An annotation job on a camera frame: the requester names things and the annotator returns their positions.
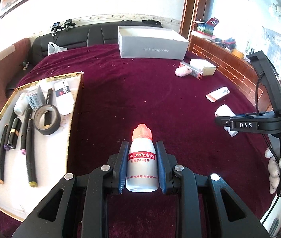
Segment black marker yellow caps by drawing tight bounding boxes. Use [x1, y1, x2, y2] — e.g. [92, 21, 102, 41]
[26, 118, 38, 187]

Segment black clip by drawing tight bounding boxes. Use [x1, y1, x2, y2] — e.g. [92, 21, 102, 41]
[51, 22, 63, 36]
[63, 19, 76, 31]

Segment small bottle orange cap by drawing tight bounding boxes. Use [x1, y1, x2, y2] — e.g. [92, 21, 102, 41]
[126, 124, 159, 193]

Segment white orange ointment box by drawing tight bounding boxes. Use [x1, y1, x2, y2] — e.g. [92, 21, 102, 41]
[205, 86, 230, 103]

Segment black sofa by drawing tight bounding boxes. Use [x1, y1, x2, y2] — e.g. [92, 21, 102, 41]
[5, 19, 162, 98]

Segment grey shoe box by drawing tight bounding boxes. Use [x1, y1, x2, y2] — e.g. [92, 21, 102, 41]
[118, 26, 189, 60]

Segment black marker in tray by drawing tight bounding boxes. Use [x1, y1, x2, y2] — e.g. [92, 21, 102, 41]
[46, 89, 53, 104]

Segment cream cardboard box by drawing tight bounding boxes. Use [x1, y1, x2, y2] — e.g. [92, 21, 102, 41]
[189, 59, 216, 76]

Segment gold-edged white tray box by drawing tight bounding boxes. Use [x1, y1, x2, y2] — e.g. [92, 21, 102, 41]
[0, 72, 83, 221]

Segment black tape roll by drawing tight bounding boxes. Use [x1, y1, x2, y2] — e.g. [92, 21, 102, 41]
[33, 104, 61, 136]

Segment white navy flat box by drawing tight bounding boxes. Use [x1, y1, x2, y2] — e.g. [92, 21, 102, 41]
[54, 80, 74, 115]

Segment black clip right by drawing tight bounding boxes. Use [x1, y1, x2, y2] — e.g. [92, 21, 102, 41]
[63, 19, 76, 31]

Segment black clip left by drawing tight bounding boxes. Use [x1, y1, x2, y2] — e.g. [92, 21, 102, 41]
[51, 22, 63, 36]

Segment red silver small box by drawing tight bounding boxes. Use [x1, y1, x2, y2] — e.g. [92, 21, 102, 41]
[179, 61, 203, 80]

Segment grey barcode small box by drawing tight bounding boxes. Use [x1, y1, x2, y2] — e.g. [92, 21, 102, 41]
[26, 86, 46, 111]

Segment silver white jar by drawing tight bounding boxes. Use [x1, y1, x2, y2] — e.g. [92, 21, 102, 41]
[13, 92, 29, 116]

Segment black marker purple caps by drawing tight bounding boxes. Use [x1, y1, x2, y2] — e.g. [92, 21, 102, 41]
[3, 111, 17, 151]

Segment white plastic bag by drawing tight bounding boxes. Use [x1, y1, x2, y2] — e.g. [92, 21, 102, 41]
[47, 42, 68, 55]

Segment wooden side cabinet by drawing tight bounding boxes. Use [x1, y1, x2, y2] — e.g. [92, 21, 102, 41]
[179, 0, 281, 112]

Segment pink fluffy pompom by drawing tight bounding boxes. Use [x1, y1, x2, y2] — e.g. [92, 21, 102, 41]
[175, 66, 192, 77]

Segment black marker pink caps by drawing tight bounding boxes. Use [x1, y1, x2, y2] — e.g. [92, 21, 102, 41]
[20, 105, 33, 155]

